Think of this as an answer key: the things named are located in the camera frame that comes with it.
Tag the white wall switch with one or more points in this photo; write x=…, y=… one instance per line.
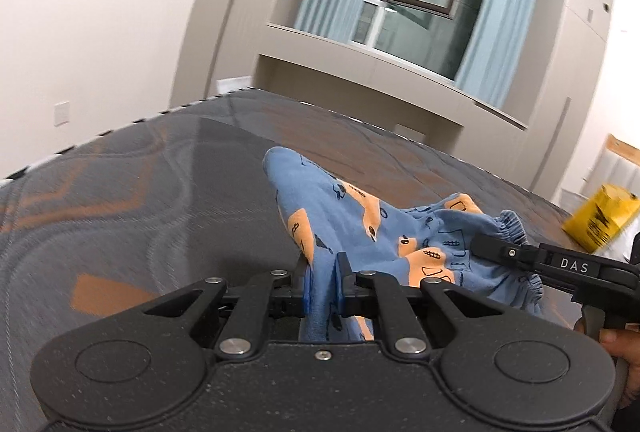
x=61, y=112

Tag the wooden padded headboard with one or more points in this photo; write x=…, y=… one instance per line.
x=620, y=161

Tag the yellow shopping bag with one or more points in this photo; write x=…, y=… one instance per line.
x=602, y=217

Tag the white wall socket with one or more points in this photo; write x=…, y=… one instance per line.
x=409, y=130

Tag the grey orange quilted mattress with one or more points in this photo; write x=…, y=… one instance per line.
x=125, y=192

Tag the person's right hand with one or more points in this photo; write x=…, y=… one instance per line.
x=622, y=342

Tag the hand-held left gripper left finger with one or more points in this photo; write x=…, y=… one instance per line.
x=306, y=292

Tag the beige window bench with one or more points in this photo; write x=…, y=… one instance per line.
x=400, y=76

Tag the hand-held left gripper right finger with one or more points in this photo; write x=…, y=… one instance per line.
x=344, y=287

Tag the beige tall cabinet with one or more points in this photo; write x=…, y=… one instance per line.
x=250, y=1

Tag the beige wardrobe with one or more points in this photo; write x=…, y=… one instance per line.
x=575, y=61

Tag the blue orange printed pants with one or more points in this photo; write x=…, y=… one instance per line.
x=340, y=222

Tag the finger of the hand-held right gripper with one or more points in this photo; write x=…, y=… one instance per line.
x=505, y=252

